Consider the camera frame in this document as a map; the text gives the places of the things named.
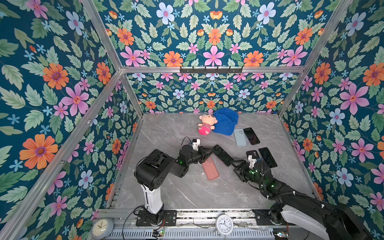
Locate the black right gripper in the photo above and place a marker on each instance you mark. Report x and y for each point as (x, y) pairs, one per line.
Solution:
(241, 176)

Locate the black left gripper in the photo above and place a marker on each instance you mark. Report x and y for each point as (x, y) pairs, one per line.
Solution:
(202, 151)

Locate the pink phone case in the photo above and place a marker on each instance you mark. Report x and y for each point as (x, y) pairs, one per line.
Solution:
(210, 169)

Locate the purple-edged smartphone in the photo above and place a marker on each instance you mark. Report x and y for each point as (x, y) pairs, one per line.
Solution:
(222, 155)

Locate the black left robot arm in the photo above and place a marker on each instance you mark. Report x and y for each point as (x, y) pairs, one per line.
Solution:
(152, 171)

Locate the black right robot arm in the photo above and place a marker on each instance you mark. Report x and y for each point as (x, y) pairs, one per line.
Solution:
(324, 220)

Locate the black phone case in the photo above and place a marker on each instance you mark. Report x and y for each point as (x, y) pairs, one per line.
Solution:
(253, 155)

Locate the light blue phone case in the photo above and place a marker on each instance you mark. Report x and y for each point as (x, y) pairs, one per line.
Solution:
(240, 137)

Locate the silver-edged black smartphone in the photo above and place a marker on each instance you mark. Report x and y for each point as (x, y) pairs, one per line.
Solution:
(268, 157)

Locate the blue-edged smartphone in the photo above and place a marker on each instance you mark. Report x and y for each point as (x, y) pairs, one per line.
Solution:
(251, 136)

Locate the pink plush pig toy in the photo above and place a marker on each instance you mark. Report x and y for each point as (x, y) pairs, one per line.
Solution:
(208, 124)

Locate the blue baseball cap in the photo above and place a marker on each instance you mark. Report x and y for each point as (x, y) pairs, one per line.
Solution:
(227, 120)

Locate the white round clock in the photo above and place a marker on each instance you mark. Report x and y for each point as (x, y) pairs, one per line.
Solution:
(224, 225)

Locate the beige round clock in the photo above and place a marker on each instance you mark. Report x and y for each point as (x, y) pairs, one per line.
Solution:
(102, 229)

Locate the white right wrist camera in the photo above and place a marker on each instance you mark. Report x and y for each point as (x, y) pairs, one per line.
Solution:
(252, 160)

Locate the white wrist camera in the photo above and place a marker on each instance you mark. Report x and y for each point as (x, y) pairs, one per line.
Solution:
(195, 144)
(252, 160)

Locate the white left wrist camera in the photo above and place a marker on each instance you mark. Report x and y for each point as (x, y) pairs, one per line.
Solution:
(195, 144)

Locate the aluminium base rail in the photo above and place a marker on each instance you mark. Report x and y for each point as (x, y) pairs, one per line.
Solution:
(244, 218)

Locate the black hook rail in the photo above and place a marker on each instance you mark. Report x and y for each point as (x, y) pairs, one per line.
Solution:
(210, 70)

